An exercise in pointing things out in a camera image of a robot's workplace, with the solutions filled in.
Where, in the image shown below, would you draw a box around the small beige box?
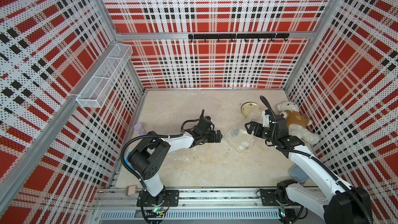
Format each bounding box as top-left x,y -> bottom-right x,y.
125,185 -> 137,197

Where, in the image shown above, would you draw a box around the white teddy bear brown shirt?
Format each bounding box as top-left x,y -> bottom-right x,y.
277,101 -> 320,145

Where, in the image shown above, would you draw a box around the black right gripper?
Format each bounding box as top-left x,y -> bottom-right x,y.
244,122 -> 276,144

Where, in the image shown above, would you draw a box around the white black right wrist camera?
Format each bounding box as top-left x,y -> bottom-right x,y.
262,110 -> 271,128

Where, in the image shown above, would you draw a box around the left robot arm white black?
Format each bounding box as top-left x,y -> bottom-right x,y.
120,117 -> 223,206

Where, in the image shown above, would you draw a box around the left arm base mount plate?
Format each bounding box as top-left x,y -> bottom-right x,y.
136,189 -> 180,207

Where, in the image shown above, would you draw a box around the black wall hook rail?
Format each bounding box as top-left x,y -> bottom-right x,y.
188,33 -> 290,40

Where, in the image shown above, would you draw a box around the white wire mesh shelf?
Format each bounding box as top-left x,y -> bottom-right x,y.
77,44 -> 132,108

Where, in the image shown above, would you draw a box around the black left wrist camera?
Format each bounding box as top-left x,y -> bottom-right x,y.
198,116 -> 212,129

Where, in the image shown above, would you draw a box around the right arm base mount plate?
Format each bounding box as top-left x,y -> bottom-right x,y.
256,188 -> 301,207

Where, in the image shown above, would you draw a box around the cream dinner plate black characters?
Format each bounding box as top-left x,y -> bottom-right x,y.
240,102 -> 263,117

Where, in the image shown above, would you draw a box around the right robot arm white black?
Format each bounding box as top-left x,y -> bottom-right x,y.
245,95 -> 374,224

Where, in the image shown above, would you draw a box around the grey blue zip pouch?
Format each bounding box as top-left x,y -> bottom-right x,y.
289,165 -> 310,184

